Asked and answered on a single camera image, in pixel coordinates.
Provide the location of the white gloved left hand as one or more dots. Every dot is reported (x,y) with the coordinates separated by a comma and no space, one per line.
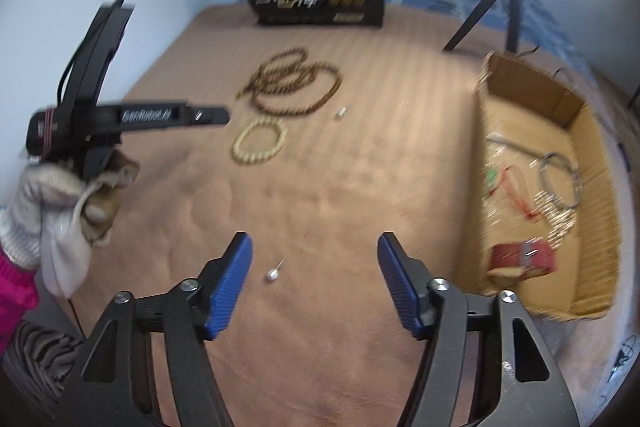
(55,220)

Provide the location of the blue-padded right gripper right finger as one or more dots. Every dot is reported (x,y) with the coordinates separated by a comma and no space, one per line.
(517,381)

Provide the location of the brown wooden bead mala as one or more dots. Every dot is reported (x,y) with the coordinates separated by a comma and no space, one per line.
(286,73)

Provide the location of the red strap wrist watch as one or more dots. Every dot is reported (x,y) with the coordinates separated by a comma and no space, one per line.
(510,263)

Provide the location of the silver blue bangle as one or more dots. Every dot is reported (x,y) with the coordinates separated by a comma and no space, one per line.
(560,180)

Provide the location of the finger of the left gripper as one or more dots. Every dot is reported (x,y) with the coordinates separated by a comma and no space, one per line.
(205,116)

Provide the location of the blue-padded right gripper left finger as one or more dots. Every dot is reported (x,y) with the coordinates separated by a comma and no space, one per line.
(112,382)

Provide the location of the pink sleeve forearm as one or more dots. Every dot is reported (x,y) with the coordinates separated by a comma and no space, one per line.
(18,294)

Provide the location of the cardboard box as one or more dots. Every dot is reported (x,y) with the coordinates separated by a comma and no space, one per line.
(548,226)

